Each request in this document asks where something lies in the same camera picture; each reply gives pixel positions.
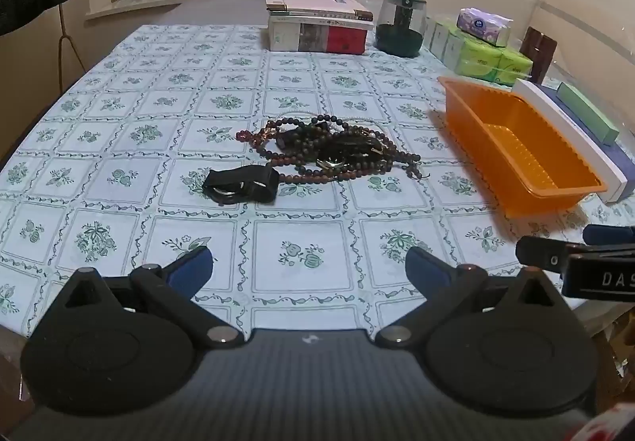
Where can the thin green-edged book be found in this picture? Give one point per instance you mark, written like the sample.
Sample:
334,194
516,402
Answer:
322,15

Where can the floral tablecloth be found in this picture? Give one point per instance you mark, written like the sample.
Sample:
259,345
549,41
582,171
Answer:
149,163

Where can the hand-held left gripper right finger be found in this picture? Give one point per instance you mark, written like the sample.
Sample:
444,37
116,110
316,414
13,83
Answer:
426,267

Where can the long white box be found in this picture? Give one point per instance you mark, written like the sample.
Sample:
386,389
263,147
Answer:
570,128

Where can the orange plastic tray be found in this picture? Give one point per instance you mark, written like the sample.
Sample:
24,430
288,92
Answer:
521,148

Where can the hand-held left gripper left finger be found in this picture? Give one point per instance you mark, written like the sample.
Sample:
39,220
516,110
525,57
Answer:
193,265

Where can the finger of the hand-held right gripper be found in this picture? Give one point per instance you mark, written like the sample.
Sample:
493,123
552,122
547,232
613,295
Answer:
538,252
610,235

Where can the brown canister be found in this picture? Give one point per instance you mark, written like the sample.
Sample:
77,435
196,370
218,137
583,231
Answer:
538,52

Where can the thick book with red spine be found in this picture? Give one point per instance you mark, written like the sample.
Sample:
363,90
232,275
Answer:
317,37

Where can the clear plastic sheet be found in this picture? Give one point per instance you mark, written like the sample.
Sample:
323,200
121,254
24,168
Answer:
590,39

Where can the purple tissue pack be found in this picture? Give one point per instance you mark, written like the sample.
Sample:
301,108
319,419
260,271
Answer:
483,24

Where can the light green box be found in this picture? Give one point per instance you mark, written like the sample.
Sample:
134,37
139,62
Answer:
588,111

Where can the green tissue pack bundle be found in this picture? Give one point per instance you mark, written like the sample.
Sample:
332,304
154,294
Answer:
481,59

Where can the red and white cloth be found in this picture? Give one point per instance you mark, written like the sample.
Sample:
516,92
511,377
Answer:
607,426

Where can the green transparent humidifier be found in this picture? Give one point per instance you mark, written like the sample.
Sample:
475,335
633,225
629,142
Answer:
401,24

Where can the pale pink cover book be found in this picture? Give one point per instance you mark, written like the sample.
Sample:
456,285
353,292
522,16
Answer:
307,2

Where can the black cylinder case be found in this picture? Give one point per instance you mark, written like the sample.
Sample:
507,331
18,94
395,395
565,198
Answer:
290,138

